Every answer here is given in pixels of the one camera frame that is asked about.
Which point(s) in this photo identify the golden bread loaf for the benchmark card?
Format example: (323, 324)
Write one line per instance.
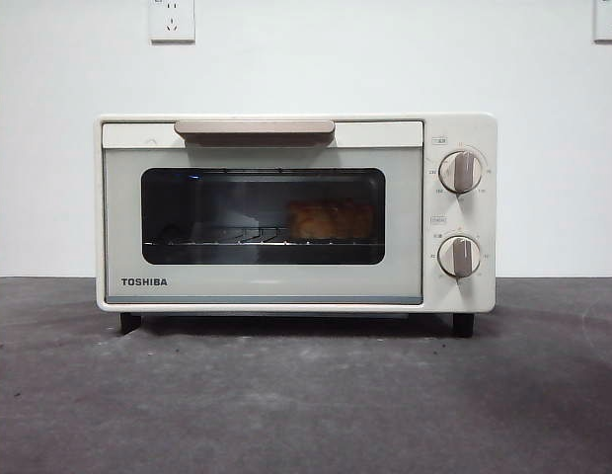
(330, 219)

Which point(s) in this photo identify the beige oven temperature knob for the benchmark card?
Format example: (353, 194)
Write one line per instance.
(462, 172)

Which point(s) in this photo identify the beige oven timer knob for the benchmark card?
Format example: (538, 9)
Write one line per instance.
(460, 256)

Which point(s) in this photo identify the white wall socket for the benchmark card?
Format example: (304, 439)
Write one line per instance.
(172, 22)
(609, 22)

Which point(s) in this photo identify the white Toshiba toaster oven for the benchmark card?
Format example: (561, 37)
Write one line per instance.
(459, 131)

